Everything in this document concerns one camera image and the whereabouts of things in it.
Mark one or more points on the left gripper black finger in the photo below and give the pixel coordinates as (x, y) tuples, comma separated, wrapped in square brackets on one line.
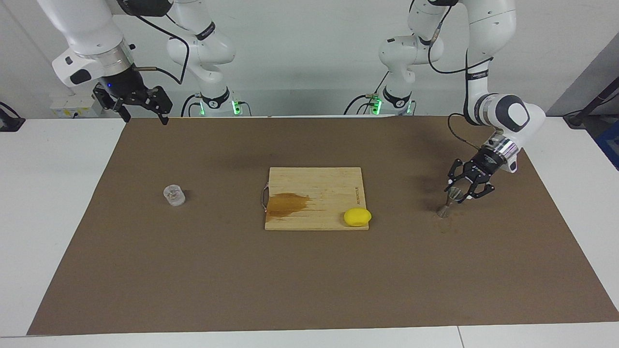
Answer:
[(458, 170), (479, 188)]

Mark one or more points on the black stand leg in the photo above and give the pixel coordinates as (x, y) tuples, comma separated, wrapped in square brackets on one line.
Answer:
[(578, 118)]

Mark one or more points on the blue crate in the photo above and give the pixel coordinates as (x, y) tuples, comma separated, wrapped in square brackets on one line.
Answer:
[(610, 142)]

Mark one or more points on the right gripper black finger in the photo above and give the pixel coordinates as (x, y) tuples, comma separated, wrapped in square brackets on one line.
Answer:
[(109, 99), (162, 101)]

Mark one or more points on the black clamp mount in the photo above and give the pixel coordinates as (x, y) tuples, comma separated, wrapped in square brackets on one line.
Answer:
[(9, 123)]

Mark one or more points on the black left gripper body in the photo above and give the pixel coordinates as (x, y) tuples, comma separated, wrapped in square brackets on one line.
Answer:
[(485, 163)]

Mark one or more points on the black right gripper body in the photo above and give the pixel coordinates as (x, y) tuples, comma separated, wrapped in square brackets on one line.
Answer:
[(123, 82)]

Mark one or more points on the brown table mat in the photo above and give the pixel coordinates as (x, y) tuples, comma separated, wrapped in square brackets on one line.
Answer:
[(193, 270)]

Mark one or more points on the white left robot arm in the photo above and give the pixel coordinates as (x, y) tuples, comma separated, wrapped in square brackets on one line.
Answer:
[(488, 29)]

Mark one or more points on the metal double jigger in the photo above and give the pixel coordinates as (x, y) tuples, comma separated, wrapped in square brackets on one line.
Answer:
[(442, 211)]

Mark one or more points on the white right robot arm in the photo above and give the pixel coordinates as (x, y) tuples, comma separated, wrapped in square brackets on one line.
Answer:
[(92, 29)]

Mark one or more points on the white wall outlet box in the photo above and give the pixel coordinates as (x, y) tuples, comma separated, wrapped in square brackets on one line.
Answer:
[(67, 104)]

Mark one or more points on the wooden cutting board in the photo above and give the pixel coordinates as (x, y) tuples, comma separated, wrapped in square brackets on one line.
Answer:
[(319, 183)]

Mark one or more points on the yellow lemon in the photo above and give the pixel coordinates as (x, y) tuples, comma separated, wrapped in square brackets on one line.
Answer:
[(357, 217)]

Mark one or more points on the small clear glass cup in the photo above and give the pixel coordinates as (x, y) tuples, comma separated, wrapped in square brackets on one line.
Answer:
[(174, 195)]

